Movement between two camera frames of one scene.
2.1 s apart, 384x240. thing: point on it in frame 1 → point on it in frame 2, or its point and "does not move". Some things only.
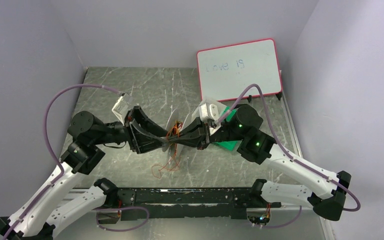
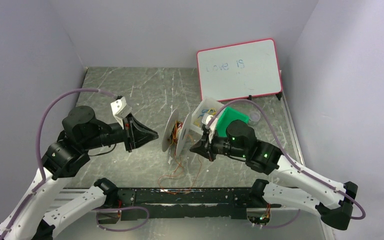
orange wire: x=164 y=168 → x=178 y=174
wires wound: x=175 y=131 does not move
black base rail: x=136 y=206 does not move
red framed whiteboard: x=224 y=73 does not move
